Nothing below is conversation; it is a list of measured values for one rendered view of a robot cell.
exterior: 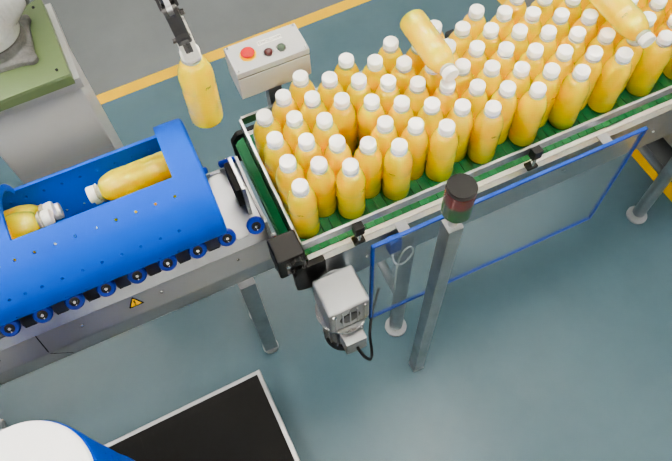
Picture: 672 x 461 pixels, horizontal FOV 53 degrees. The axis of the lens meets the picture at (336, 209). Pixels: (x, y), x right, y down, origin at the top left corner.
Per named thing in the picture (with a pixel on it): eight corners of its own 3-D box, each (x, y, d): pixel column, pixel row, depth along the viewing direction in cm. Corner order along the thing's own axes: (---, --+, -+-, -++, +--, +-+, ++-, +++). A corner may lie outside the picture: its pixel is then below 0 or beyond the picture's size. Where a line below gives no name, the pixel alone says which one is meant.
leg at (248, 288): (260, 342, 248) (232, 275, 193) (275, 336, 249) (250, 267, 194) (266, 356, 245) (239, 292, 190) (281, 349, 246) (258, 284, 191)
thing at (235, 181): (230, 186, 172) (221, 160, 161) (239, 183, 172) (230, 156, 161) (244, 217, 167) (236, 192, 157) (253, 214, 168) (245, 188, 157)
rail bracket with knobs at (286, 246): (268, 252, 166) (262, 233, 157) (294, 240, 167) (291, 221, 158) (283, 285, 161) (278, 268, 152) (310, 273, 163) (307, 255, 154)
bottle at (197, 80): (184, 116, 145) (164, 57, 129) (208, 97, 147) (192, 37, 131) (206, 134, 142) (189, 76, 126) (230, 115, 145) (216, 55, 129)
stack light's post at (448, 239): (408, 362, 242) (439, 219, 146) (418, 357, 243) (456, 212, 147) (413, 372, 240) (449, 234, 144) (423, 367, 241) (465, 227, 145)
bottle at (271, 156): (297, 192, 173) (291, 152, 157) (270, 195, 173) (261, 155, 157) (295, 169, 177) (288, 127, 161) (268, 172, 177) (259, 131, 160)
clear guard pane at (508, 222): (371, 315, 203) (373, 246, 161) (588, 216, 217) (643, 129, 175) (371, 316, 203) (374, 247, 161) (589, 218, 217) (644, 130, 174)
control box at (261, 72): (229, 73, 181) (222, 47, 172) (297, 48, 184) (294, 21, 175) (242, 100, 176) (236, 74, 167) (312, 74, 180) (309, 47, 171)
